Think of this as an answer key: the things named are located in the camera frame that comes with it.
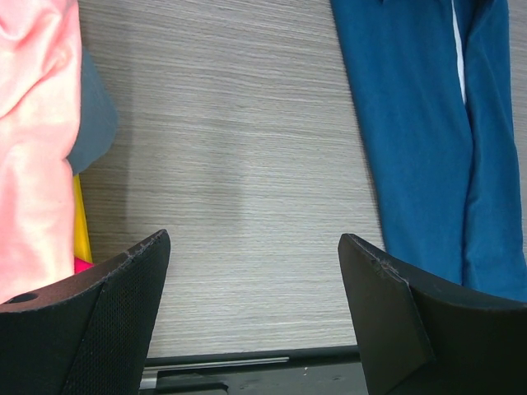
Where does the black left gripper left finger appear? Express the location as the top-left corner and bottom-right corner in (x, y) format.
(1, 230), (170, 394)

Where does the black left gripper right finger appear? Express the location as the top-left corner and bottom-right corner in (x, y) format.
(338, 234), (526, 394)

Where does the blue Mickey print t-shirt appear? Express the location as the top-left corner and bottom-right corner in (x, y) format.
(331, 1), (526, 301)

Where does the magenta t-shirt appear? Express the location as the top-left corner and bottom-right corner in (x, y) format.
(74, 257), (94, 274)

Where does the yellow plastic bin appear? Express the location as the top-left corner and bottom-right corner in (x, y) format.
(73, 175), (92, 263)

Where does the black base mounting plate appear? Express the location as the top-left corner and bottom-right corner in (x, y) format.
(138, 346), (368, 394)

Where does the grey blue t-shirt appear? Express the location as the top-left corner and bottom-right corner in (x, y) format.
(68, 48), (119, 175)

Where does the pink t-shirt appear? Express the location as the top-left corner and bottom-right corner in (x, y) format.
(1, 1), (82, 300)

